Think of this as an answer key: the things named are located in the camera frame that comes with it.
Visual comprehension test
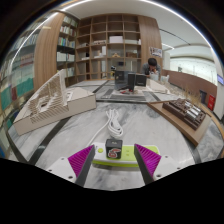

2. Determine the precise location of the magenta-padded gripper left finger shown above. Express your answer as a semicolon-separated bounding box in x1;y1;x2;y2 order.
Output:
46;144;97;188

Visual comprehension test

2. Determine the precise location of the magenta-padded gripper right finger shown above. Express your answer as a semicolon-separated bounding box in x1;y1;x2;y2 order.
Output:
133;143;183;186

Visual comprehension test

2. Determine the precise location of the black charger with red print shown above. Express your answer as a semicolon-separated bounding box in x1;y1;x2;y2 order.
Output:
105;138;124;160

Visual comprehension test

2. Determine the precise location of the white and green power strip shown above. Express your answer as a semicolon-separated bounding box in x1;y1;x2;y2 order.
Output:
89;142;161;169

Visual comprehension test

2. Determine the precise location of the brown model on wooden board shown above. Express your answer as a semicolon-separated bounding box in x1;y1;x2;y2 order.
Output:
147;97;213;148

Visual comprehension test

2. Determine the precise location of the white architectural model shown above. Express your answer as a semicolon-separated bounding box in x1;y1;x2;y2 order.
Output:
12;68;98;136

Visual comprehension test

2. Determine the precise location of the small white paper model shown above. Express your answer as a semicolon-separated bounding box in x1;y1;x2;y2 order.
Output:
147;77;172;95

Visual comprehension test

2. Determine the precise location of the black architectural model on base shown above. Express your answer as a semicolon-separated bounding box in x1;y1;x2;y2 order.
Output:
96;69;150;103

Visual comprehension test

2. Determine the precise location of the person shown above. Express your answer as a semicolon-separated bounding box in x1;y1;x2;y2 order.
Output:
140;57;163;81

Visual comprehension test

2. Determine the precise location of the tall bookshelf with colourful books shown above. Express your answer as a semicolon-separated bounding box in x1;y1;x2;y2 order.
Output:
0;19;46;158

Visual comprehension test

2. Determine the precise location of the wooden shelf unit with books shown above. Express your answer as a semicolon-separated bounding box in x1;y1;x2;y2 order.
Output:
55;14;80;87

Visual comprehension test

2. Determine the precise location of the wooden display shelf unit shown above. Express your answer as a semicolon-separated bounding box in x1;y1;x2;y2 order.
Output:
74;13;143;83

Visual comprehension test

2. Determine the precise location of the white coiled power cable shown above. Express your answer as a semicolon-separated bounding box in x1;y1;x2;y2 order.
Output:
86;108;125;148

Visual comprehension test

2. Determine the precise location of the wall screen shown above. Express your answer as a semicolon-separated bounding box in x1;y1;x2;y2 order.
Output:
216;73;224;86

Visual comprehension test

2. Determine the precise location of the wall poster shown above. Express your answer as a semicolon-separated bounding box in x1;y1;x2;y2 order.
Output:
148;46;164;59

